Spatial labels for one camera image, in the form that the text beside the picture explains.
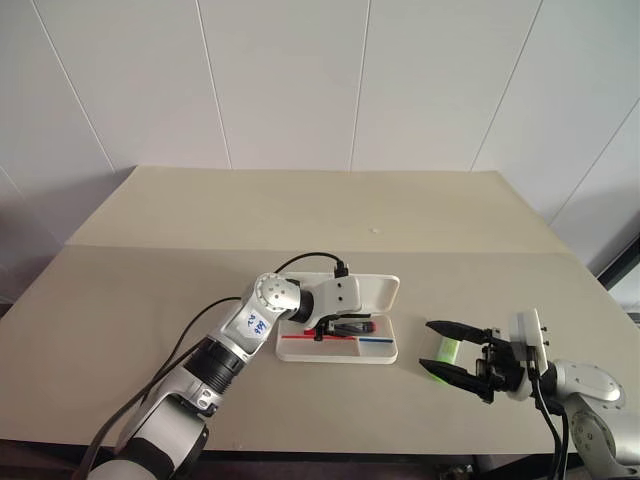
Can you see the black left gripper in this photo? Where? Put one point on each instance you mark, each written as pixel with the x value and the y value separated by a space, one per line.
pixel 322 331

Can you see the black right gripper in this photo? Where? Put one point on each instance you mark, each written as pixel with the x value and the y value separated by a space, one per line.
pixel 500 365

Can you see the red marker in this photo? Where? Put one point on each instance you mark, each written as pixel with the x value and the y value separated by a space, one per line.
pixel 373 326

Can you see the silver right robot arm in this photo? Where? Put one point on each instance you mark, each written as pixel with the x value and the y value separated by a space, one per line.
pixel 595 415

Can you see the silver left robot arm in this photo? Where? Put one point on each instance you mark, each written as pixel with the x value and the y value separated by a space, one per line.
pixel 170 415

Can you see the green marker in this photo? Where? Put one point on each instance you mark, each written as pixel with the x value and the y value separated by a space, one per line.
pixel 448 349

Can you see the white plastic pencil case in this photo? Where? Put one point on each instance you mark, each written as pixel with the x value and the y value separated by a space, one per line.
pixel 380 292

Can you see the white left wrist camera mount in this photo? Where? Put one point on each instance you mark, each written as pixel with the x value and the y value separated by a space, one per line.
pixel 342 295

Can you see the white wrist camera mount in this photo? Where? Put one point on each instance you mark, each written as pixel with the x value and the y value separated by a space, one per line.
pixel 530 332
pixel 342 295

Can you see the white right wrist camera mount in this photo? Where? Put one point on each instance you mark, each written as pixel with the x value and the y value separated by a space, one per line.
pixel 530 332

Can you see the dark window frame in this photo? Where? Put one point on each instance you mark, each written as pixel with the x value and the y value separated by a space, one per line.
pixel 622 270

